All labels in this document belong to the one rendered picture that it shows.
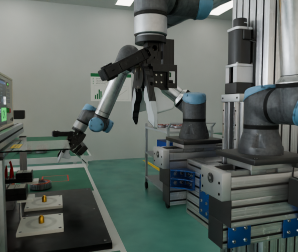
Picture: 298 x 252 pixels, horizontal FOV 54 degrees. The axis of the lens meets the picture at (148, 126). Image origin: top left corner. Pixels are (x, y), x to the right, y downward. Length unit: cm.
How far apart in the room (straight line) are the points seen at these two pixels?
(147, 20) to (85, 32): 598
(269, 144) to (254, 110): 12
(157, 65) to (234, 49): 71
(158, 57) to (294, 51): 44
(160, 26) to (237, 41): 69
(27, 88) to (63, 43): 117
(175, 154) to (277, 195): 52
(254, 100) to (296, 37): 23
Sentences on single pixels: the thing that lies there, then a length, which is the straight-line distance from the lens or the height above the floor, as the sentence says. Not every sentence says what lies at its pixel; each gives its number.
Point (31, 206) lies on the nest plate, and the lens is 135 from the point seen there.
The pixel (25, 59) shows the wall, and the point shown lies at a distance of 650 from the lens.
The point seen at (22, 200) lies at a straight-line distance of 111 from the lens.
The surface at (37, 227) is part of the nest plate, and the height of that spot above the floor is 78.
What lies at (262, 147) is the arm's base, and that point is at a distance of 103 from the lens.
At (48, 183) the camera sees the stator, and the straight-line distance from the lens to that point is 169.
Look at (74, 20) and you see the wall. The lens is 666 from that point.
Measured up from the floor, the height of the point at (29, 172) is 92.
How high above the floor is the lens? 120
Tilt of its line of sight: 4 degrees down
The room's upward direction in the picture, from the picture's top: straight up
